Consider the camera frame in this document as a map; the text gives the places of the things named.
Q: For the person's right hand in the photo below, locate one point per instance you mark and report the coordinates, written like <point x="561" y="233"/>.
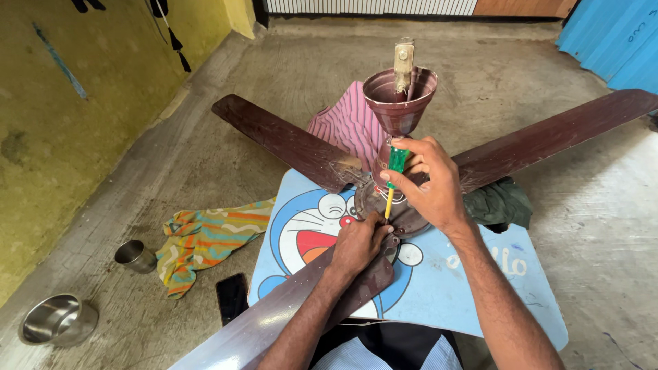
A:
<point x="437" y="190"/>

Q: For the person's left hand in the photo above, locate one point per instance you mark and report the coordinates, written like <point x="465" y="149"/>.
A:
<point x="354" y="246"/>

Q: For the green yellow screwdriver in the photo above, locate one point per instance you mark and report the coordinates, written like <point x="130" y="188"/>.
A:
<point x="397" y="160"/>

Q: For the brown fan blade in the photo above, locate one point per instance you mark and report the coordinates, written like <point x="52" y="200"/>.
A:
<point x="280" y="136"/>
<point x="288" y="313"/>
<point x="555" y="136"/>

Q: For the brown fan motor housing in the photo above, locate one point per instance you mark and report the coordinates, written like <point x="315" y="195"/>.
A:
<point x="406" y="221"/>

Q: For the dark green cloth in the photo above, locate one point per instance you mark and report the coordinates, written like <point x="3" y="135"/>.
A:
<point x="498" y="205"/>

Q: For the brown fan canopy cup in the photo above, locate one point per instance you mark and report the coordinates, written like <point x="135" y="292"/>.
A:
<point x="401" y="115"/>

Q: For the blue cartoon lap table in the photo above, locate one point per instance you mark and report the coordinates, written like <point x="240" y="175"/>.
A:
<point x="452" y="293"/>

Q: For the person's black garment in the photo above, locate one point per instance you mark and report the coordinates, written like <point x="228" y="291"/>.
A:
<point x="396" y="345"/>

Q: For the pink striped cloth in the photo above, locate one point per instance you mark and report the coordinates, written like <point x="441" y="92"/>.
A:
<point x="344" y="128"/>

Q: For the black phone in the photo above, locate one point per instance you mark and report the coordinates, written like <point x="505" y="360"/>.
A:
<point x="232" y="298"/>

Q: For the person's light striped shirt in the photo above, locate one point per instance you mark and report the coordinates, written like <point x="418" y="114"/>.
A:
<point x="443" y="359"/>

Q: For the multicoloured wavy striped cloth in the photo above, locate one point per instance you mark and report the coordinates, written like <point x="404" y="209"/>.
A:
<point x="205" y="241"/>

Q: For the white corrugated shutter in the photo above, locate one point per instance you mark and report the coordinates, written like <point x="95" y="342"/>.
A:
<point x="370" y="6"/>

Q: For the brown wooden panel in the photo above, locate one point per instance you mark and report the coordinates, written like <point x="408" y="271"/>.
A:
<point x="524" y="7"/>

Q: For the steel tumbler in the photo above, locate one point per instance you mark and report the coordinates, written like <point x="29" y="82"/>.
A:
<point x="136" y="257"/>

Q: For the blue corrugated sheet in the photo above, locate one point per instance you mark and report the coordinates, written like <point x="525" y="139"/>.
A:
<point x="617" y="41"/>

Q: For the steel bowl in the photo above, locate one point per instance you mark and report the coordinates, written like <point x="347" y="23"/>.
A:
<point x="56" y="321"/>

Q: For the black hanging cloth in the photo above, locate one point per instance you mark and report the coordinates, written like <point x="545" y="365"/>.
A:
<point x="87" y="4"/>

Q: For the metal fan hanger bracket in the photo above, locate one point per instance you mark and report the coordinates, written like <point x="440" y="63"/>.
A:
<point x="404" y="59"/>

